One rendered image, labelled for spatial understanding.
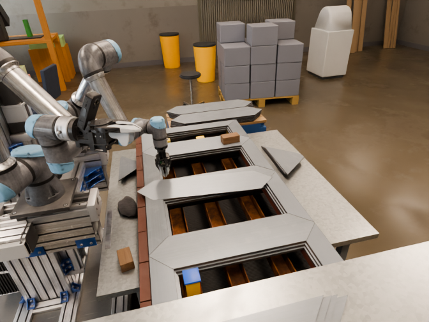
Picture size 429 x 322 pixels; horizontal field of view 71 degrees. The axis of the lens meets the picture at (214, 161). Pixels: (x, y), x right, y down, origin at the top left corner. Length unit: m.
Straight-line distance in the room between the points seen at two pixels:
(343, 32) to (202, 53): 2.67
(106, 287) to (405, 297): 1.11
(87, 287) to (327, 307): 1.57
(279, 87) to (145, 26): 4.14
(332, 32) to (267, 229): 5.40
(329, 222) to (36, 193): 1.33
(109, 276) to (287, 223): 0.84
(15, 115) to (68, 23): 6.68
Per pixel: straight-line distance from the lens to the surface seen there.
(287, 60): 4.94
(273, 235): 1.36
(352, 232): 1.61
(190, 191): 1.60
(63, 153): 1.06
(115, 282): 1.49
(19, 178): 1.29
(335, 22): 6.53
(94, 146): 0.95
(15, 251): 1.45
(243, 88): 4.86
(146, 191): 1.65
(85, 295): 2.12
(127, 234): 1.68
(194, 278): 1.16
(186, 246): 1.32
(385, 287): 1.03
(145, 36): 8.05
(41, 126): 1.02
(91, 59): 1.51
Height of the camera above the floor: 1.80
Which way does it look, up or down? 31 degrees down
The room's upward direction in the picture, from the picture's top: 2 degrees counter-clockwise
